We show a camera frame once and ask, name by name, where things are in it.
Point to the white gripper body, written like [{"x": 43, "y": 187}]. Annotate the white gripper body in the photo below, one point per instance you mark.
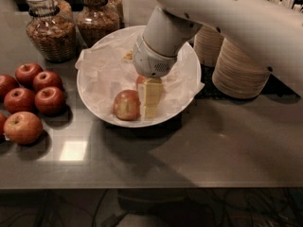
[{"x": 150, "y": 61}]

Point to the yellow-red apple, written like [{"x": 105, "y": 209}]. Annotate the yellow-red apple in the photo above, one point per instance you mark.
[
  {"x": 140, "y": 80},
  {"x": 23, "y": 128},
  {"x": 127, "y": 105}
]

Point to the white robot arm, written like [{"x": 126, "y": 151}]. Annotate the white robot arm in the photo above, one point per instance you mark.
[{"x": 269, "y": 33}]

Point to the yellow-red apple in bowl front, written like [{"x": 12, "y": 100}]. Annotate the yellow-red apple in bowl front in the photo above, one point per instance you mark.
[{"x": 127, "y": 105}]

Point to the white bowl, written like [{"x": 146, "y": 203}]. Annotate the white bowl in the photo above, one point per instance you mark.
[{"x": 104, "y": 111}]

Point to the red apple top middle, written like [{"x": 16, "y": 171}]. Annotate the red apple top middle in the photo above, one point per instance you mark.
[{"x": 47, "y": 79}]

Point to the red apple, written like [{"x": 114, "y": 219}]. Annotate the red apple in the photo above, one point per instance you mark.
[
  {"x": 50, "y": 100},
  {"x": 26, "y": 73},
  {"x": 47, "y": 79},
  {"x": 20, "y": 100},
  {"x": 7, "y": 83}
]

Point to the red apple centre right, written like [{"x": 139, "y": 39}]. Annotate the red apple centre right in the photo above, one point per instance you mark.
[{"x": 50, "y": 100}]

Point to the red apple top left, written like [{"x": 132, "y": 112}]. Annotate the red apple top left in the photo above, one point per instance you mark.
[{"x": 26, "y": 73}]

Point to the red apple centre left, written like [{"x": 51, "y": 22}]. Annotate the red apple centre left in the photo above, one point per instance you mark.
[{"x": 20, "y": 100}]

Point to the red apple far left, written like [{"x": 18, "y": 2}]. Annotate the red apple far left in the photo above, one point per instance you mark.
[{"x": 7, "y": 83}]

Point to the red apple left edge low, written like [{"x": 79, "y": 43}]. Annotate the red apple left edge low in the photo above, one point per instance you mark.
[{"x": 3, "y": 119}]

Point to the white paper liner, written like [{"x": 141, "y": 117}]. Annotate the white paper liner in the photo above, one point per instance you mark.
[{"x": 107, "y": 66}]

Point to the glass granola jar right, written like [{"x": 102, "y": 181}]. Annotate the glass granola jar right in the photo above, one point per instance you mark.
[{"x": 97, "y": 19}]

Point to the glass granola jar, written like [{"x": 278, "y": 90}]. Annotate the glass granola jar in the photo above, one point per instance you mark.
[
  {"x": 51, "y": 30},
  {"x": 97, "y": 19}
]

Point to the white paper sign left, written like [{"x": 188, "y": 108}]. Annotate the white paper sign left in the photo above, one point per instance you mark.
[{"x": 137, "y": 12}]

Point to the rear stack paper bowls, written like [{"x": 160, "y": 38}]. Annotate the rear stack paper bowls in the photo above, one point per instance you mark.
[{"x": 207, "y": 45}]

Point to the stack paper bowls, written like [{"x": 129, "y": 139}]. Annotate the stack paper bowls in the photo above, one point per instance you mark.
[
  {"x": 237, "y": 75},
  {"x": 207, "y": 45}
]

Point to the glass granola jar left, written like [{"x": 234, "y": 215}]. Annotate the glass granola jar left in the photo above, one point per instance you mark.
[{"x": 51, "y": 30}]

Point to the front stack paper bowls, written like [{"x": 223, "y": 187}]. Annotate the front stack paper bowls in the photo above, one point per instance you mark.
[{"x": 237, "y": 75}]

